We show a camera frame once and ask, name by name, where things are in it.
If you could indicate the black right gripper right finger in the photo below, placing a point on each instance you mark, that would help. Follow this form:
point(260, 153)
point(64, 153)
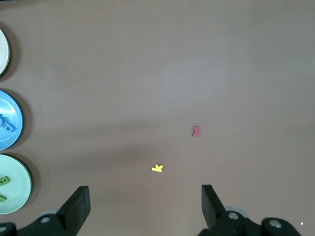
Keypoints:
point(209, 204)

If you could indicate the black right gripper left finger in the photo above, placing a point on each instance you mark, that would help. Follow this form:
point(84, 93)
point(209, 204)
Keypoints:
point(80, 204)

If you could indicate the green foam letter N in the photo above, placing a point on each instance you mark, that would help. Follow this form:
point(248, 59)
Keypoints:
point(2, 198)

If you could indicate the green foam letter B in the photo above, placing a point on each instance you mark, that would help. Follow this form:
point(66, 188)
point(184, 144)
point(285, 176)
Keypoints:
point(4, 181)

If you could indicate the blue foam letter a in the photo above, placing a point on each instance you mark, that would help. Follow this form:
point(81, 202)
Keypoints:
point(11, 127)

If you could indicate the yellow foam letter k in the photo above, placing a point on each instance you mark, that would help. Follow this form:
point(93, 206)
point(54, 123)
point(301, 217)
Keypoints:
point(157, 168)

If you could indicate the green plate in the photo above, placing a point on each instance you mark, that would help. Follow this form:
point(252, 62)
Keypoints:
point(17, 186)

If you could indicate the red foam letter I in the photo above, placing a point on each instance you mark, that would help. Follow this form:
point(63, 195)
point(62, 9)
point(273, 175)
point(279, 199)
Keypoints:
point(196, 131)

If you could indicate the blue plate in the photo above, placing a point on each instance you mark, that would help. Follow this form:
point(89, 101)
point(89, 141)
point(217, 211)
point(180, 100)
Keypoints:
point(12, 108)

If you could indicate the beige plate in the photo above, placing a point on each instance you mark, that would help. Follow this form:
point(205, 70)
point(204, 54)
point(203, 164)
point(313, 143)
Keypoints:
point(3, 51)

